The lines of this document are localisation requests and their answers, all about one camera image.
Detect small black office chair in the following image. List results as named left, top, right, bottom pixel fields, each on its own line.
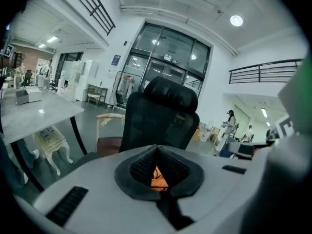
left=21, top=69, right=33, bottom=87

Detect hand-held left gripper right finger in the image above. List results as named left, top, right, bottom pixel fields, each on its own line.
left=157, top=145, right=190, bottom=187

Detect orange bag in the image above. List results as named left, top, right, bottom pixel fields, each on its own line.
left=151, top=166, right=169, bottom=192

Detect clothes rack with coat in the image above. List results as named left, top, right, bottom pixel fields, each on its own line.
left=111, top=71, right=142, bottom=108

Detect grey and white box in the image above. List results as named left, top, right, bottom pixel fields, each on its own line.
left=15, top=86, right=43, bottom=106

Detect white cabinets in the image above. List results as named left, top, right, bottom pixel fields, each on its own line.
left=63, top=59, right=99, bottom=102

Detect black mesh office chair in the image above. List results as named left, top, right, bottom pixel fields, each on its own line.
left=68, top=76, right=200, bottom=173

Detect water dispenser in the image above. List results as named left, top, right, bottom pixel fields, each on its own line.
left=57, top=70, right=69, bottom=96

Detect metal frame side table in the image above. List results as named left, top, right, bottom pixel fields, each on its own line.
left=85, top=83, right=108, bottom=109

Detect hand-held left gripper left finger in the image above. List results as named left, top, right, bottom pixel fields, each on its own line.
left=130, top=144, right=158, bottom=187

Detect white ornate stool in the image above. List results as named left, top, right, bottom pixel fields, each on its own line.
left=33, top=125, right=74, bottom=176

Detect round ceiling light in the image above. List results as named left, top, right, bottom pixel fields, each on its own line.
left=230, top=15, right=243, bottom=27

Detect cardboard boxes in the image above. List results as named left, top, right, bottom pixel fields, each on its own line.
left=190, top=122, right=221, bottom=143

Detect grey table with black legs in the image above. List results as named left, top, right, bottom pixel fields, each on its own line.
left=0, top=86, right=88, bottom=192

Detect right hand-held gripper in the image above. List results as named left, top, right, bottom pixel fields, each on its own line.
left=226, top=55, right=312, bottom=234

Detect white ornate red seat chair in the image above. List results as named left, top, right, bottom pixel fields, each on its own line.
left=96, top=113, right=126, bottom=157

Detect glass entrance door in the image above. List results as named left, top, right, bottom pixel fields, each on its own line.
left=123, top=22, right=211, bottom=99

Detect black balcony railing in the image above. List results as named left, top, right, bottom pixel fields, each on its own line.
left=228, top=58, right=303, bottom=84
left=65, top=0, right=117, bottom=36

